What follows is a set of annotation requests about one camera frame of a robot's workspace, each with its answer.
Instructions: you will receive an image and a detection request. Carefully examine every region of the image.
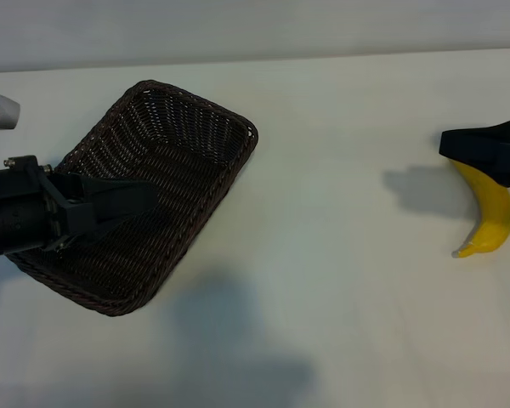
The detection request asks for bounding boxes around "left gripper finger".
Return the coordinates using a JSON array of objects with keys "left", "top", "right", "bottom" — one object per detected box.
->
[{"left": 40, "top": 171, "right": 161, "bottom": 238}]

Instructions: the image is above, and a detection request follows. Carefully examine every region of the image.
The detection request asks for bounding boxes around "dark brown wicker basket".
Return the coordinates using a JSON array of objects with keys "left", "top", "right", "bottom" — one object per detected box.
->
[{"left": 3, "top": 78, "right": 259, "bottom": 318}]

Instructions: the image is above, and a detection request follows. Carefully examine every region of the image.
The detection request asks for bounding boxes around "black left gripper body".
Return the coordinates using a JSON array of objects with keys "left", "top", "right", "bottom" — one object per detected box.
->
[{"left": 0, "top": 156, "right": 69, "bottom": 258}]

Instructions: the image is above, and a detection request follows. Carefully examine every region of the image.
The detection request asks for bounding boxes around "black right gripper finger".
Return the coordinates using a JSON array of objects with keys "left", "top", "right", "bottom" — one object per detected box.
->
[{"left": 439, "top": 120, "right": 510, "bottom": 189}]

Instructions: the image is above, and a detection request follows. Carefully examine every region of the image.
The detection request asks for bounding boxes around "yellow banana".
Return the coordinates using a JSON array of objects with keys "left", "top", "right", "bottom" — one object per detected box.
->
[{"left": 450, "top": 159, "right": 510, "bottom": 259}]

